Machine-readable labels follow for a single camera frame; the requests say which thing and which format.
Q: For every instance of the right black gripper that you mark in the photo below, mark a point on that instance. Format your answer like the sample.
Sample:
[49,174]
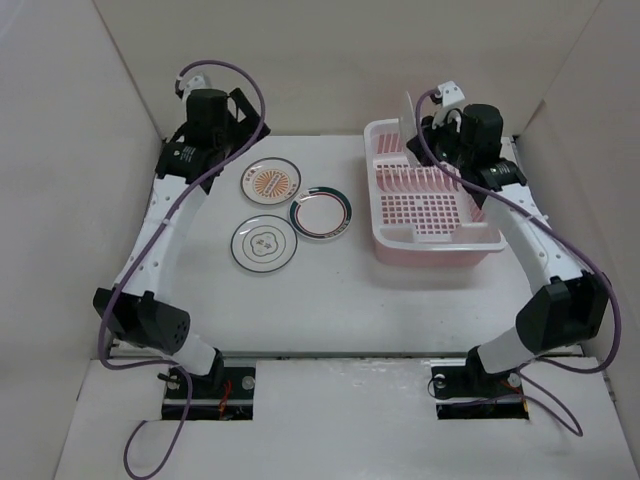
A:
[430,133]

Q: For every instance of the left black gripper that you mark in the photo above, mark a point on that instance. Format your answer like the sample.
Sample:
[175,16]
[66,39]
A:
[247,125]

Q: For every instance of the orange sunburst plate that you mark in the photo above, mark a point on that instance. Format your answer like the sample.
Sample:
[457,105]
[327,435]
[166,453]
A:
[406,119]
[270,181]

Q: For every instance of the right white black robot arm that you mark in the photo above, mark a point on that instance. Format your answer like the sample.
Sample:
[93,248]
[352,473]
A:
[569,296]

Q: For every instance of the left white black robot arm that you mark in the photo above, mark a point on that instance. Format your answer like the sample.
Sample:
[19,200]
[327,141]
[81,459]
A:
[138,309]

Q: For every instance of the pink white dish rack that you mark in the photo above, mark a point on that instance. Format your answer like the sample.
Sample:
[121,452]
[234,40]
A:
[419,217]

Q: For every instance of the green quatrefoil plate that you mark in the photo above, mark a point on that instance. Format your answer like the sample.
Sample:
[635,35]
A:
[264,244]

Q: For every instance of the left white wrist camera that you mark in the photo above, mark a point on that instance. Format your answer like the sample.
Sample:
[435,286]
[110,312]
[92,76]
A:
[198,82]

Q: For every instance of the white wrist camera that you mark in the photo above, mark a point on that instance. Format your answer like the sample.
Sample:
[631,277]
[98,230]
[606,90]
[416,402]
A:
[198,82]
[447,97]

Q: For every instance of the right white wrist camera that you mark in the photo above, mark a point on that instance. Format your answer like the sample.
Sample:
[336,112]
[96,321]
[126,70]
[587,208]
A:
[447,97]

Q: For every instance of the green red ring plate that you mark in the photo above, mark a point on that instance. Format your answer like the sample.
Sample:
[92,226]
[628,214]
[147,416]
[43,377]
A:
[320,213]

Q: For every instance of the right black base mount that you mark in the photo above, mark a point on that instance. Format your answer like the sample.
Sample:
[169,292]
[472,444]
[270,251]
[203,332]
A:
[464,392]

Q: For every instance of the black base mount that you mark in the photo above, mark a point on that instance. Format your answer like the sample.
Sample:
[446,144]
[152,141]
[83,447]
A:
[229,399]
[464,392]

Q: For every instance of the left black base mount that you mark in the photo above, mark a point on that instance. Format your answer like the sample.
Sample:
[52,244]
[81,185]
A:
[229,399]

